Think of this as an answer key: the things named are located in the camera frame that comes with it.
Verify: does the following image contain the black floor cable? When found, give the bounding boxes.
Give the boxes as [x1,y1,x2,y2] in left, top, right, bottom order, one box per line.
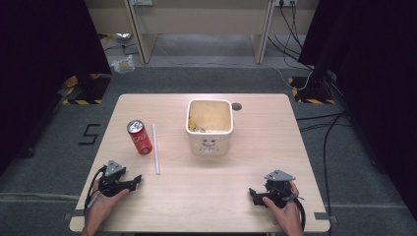
[295,110,349,218]

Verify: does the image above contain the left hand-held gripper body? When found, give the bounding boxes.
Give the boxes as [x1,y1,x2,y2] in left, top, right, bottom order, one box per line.
[97,159,138,198]

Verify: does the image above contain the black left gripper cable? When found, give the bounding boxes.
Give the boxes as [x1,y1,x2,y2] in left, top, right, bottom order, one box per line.
[84,164,108,218]

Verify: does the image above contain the grey tape strip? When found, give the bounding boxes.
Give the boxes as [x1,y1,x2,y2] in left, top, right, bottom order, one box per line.
[63,212,86,221]
[313,211,338,224]

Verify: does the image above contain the cream square bin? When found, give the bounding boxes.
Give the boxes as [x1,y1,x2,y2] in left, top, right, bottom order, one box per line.
[185,98,235,157]

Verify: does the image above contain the person's right hand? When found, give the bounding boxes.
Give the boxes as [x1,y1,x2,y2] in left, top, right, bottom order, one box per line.
[262,181,304,232]

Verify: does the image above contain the yellow scraps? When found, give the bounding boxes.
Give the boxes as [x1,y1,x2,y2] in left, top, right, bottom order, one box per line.
[188,116,207,134]

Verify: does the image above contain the crumpled silver foil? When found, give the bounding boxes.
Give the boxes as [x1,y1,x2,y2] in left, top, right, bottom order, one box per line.
[112,31,134,42]

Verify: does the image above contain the clear bag with yellow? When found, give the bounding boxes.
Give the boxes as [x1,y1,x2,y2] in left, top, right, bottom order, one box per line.
[110,54,137,75]

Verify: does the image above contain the red soda can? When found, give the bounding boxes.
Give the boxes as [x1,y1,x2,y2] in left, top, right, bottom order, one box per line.
[126,119,153,155]

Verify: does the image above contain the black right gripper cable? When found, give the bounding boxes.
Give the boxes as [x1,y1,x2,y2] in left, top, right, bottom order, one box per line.
[292,196,307,231]

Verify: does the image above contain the yellow black striped stand base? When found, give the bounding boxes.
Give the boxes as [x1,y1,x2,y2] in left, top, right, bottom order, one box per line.
[61,73,112,106]
[287,76,337,105]

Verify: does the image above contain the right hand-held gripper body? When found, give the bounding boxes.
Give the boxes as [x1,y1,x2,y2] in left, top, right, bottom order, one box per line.
[262,169,305,209]

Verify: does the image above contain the person's left hand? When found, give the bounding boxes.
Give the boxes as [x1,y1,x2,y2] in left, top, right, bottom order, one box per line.
[85,179,131,228]

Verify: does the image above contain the white straw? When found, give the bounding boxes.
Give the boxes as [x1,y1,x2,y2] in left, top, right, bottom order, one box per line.
[150,123,161,176]

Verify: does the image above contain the black curtain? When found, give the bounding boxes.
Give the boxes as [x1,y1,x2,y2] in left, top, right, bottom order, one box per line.
[0,0,113,176]
[297,0,417,221]

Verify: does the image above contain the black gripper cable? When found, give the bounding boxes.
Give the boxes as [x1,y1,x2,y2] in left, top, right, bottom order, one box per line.
[84,164,108,218]
[292,196,307,231]

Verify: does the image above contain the black cable bundle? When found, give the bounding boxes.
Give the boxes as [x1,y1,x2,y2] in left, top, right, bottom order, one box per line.
[267,2,314,71]

